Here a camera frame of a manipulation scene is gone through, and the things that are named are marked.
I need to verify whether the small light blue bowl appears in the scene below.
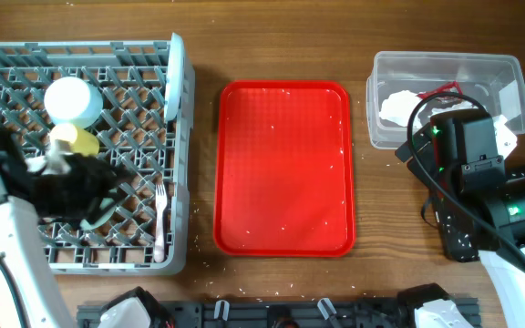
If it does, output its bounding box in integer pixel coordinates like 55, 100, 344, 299
44, 77, 103, 128

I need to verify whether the white plastic fork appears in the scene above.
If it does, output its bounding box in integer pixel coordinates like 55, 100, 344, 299
153, 183, 168, 262

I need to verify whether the black waste tray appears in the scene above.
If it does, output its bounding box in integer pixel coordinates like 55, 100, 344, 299
433, 165, 525, 262

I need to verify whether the red sauce packet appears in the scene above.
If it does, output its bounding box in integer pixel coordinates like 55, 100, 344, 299
417, 81, 462, 99

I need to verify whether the red plastic tray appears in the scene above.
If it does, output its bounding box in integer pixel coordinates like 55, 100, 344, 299
212, 80, 356, 258

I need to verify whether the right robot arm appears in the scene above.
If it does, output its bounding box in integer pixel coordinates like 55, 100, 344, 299
395, 109, 525, 327

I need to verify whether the grey dishwasher rack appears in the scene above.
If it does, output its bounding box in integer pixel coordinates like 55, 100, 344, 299
0, 38, 195, 275

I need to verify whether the white napkin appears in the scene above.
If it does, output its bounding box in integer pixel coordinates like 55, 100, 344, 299
379, 90, 422, 128
431, 101, 516, 138

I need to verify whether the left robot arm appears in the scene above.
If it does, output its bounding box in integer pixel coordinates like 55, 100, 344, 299
0, 128, 134, 327

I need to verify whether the yellow plastic cup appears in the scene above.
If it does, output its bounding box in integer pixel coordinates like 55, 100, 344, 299
50, 123, 100, 156

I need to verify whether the large light blue plate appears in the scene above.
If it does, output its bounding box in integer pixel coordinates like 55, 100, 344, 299
164, 33, 185, 121

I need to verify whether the clear plastic bin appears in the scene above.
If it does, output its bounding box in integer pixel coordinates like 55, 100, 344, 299
366, 51, 525, 149

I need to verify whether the green bowl with rice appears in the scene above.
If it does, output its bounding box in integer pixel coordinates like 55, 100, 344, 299
79, 198, 117, 231

